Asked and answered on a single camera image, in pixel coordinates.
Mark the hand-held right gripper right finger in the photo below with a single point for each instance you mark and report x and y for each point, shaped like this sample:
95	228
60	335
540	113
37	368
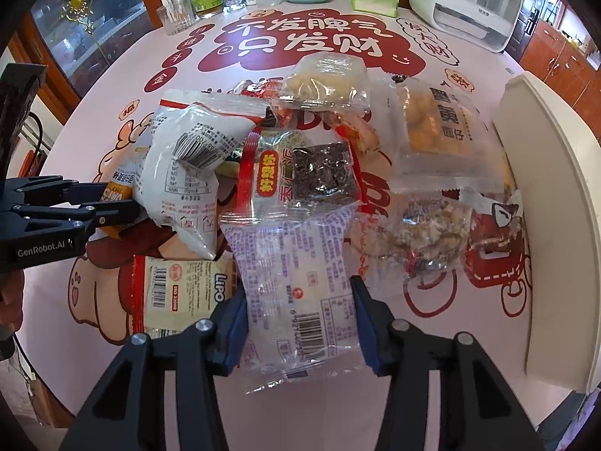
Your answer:
368	329

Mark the orange pastry packet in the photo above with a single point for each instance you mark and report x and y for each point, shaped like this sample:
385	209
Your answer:
361	134

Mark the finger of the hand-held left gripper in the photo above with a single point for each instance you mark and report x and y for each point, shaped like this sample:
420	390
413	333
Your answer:
108	213
47	187

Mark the green pastry packet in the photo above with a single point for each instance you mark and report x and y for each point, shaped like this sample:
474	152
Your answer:
234	159

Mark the white snack bag with barcode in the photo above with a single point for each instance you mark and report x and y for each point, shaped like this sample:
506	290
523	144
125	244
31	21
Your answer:
188	188

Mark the white plastic tray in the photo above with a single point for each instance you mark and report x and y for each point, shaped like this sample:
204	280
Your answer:
554	197

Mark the wooden drawer cabinet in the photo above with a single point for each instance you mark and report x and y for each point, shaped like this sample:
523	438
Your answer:
558	56

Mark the red packet with dark logo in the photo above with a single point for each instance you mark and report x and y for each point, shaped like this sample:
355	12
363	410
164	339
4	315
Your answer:
497	216

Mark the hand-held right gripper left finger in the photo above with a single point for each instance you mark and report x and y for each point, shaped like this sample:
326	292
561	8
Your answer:
234	338

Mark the cream packet with red edge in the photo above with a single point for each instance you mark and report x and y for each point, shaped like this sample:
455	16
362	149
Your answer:
188	291

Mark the red label dark cake packet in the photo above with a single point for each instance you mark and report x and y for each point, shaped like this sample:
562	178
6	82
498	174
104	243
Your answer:
319	169

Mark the yellow bun packet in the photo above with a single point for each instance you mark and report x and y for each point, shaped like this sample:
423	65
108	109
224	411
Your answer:
432	127

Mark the person's left hand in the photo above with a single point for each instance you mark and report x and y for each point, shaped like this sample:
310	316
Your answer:
9	300

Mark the red round pastry packet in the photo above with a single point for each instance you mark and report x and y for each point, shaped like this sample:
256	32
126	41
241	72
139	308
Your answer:
256	88

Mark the clear packet with purple print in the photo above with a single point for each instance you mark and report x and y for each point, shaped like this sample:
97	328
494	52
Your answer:
291	282

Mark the glass door wooden cabinet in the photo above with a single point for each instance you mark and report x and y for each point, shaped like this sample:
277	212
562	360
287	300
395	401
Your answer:
94	23

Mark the orange yellow snack packet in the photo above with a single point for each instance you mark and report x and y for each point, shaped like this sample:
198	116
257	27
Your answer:
119	188

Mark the ribbed glass cup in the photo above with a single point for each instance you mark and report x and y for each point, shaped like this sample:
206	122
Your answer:
176	19

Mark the gold hanging ornament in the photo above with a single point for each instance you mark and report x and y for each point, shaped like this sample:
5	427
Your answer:
77	0

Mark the clear nut crisp packet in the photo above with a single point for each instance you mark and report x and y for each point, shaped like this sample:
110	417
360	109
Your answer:
436	230

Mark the white countertop appliance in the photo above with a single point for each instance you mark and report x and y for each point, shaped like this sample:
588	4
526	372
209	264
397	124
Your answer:
469	9

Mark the clear packet of pale pastry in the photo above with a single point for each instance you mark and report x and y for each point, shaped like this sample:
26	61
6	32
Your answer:
324	84

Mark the cartoon printed table cover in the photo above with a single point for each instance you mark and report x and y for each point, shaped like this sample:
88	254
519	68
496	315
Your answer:
305	423

